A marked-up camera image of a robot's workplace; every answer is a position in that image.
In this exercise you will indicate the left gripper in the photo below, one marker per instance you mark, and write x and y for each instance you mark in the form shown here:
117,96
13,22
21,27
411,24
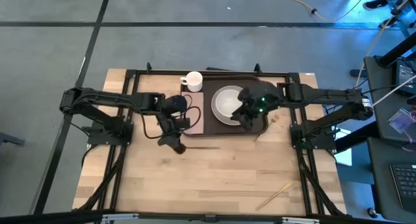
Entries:
174,107

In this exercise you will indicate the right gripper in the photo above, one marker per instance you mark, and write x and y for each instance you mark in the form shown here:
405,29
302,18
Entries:
269,94

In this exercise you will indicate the white ribbed bowl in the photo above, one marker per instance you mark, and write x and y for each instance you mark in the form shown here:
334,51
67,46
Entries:
227,102

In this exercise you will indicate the white ceramic plate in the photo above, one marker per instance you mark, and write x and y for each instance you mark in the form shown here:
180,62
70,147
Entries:
224,121

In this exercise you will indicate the wooden spoon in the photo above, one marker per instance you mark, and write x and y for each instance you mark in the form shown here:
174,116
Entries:
204,148

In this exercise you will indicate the dark brown serving tray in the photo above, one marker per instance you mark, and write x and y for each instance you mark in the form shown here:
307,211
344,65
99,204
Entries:
208,130

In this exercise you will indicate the white ceramic mug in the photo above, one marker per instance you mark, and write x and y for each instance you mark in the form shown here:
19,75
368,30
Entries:
194,79

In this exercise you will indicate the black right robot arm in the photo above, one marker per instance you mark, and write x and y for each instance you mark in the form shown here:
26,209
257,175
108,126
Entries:
325,95

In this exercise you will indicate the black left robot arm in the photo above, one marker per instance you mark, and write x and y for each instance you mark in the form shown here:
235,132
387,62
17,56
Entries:
107,97

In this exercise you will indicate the black stand leg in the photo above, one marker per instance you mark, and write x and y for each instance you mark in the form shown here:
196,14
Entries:
398,50
356,138

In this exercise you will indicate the dark side desk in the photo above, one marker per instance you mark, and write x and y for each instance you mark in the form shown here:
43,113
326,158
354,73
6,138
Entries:
380,185
380,87

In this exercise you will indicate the purple badge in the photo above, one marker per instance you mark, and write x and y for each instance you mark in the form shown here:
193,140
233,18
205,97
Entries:
401,121

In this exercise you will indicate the grey floor object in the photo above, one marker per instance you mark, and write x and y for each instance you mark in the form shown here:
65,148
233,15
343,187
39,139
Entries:
11,139

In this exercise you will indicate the black desk device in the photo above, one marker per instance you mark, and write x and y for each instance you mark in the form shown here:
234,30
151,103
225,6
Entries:
406,76

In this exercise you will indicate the black caster wheel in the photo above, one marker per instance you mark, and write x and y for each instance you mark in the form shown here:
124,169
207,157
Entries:
372,212

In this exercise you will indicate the person's shoe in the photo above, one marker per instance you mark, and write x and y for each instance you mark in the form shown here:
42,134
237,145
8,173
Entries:
390,22
375,4

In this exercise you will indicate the black keyboard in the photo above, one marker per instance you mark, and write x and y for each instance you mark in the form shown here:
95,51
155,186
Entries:
406,185

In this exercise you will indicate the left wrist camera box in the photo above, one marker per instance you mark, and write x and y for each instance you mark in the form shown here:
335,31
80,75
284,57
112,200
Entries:
183,124

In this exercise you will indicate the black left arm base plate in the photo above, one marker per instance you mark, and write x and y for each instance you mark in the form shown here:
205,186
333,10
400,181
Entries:
100,136

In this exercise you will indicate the black aluminium table frame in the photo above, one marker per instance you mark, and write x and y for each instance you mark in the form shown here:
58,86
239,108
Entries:
152,72

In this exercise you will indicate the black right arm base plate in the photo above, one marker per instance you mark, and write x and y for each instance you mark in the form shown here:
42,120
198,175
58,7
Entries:
320,141

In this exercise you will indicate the black camera mount rail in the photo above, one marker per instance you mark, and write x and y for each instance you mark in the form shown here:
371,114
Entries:
65,217

